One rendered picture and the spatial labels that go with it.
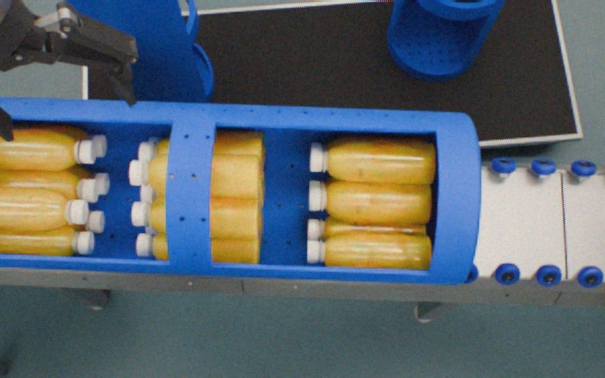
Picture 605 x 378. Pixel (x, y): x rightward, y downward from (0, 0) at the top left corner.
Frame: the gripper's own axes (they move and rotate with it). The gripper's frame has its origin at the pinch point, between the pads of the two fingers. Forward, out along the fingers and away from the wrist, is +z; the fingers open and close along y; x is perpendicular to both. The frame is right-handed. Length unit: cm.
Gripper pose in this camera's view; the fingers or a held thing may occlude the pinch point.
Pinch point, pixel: (65, 107)
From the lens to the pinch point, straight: 84.2
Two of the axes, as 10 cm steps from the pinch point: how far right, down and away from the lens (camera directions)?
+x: 2.5, 9.1, -3.3
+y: -9.6, 2.8, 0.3
